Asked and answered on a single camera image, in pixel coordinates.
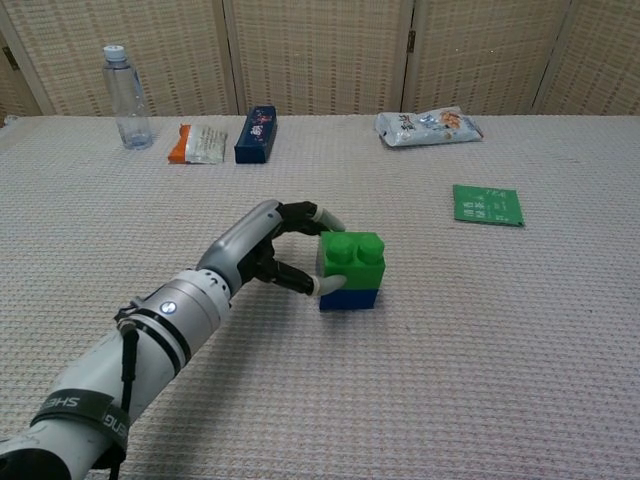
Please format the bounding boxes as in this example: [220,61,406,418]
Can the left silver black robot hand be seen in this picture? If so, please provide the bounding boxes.
[196,199,349,299]

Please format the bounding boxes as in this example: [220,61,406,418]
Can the green toy brick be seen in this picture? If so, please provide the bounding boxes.
[318,229,387,292]

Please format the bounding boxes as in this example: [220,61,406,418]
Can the blue toy brick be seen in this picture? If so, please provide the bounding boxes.
[318,285,379,312]

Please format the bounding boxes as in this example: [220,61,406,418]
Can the orange white snack packet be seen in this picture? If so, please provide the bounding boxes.
[167,123,230,166]

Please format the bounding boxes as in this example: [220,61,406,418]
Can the dark blue rectangular box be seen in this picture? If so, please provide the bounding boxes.
[233,105,279,165]

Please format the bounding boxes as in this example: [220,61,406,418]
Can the clear plastic water bottle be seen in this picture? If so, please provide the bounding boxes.
[102,43,154,151]

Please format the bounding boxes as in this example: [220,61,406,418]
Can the bamboo folding screen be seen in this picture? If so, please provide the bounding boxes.
[0,0,640,119]

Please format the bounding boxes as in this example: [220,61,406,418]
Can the beige woven tablecloth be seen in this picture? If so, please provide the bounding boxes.
[0,114,640,480]

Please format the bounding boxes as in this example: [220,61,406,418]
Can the white snack bag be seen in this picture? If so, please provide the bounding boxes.
[374,104,485,149]

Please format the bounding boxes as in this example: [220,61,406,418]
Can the green square sachet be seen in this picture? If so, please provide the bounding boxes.
[452,183,526,229]

